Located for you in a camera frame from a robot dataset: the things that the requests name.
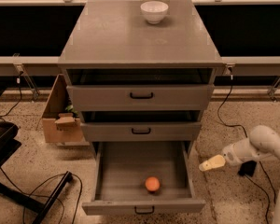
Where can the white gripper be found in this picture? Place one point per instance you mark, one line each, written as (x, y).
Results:
(230, 157)

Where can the orange fruit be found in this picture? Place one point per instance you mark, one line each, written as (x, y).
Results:
(152, 184)

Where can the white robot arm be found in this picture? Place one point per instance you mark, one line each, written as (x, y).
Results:
(262, 144)

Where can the grey bottom drawer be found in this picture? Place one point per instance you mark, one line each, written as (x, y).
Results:
(122, 169)

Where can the grey drawer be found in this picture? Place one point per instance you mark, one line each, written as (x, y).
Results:
(122, 169)
(103, 126)
(136, 90)

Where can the grey drawer cabinet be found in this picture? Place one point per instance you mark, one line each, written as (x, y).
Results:
(113, 34)

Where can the grey middle drawer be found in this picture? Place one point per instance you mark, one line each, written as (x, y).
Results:
(103, 126)

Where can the grey top drawer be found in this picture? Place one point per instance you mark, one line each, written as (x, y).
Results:
(136, 90)

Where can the black power adapter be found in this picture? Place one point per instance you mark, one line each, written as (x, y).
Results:
(247, 168)

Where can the cardboard box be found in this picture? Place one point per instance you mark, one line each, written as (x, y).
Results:
(54, 128)

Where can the white ceramic bowl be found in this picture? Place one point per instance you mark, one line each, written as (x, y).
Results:
(154, 11)

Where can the black chair base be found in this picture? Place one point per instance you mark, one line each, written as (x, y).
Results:
(36, 167)

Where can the grey horizontal rail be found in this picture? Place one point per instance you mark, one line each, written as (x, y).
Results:
(47, 66)

